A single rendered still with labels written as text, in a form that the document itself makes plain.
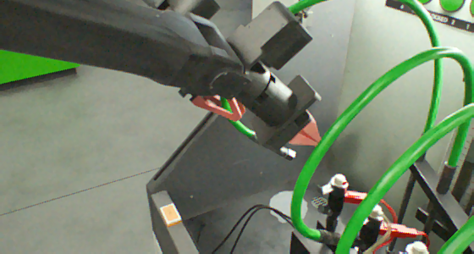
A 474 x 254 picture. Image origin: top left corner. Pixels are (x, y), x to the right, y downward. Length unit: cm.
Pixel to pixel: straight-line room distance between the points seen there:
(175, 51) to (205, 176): 61
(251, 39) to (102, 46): 18
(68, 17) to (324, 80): 77
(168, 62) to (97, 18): 8
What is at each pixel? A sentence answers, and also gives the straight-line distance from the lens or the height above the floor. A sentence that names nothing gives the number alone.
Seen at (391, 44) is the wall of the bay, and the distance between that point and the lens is 91.
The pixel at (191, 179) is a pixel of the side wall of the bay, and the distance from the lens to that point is 93.
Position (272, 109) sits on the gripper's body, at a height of 131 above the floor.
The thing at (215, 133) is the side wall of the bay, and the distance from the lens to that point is 88.
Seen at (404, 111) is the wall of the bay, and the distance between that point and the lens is 92.
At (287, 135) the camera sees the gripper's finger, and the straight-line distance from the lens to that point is 52.
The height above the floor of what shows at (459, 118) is 135.
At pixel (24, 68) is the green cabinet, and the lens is 385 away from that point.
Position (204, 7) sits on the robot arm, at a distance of 61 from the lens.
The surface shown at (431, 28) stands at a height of 136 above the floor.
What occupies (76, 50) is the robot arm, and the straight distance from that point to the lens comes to 32.
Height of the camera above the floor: 155
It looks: 31 degrees down
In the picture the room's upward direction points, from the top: straight up
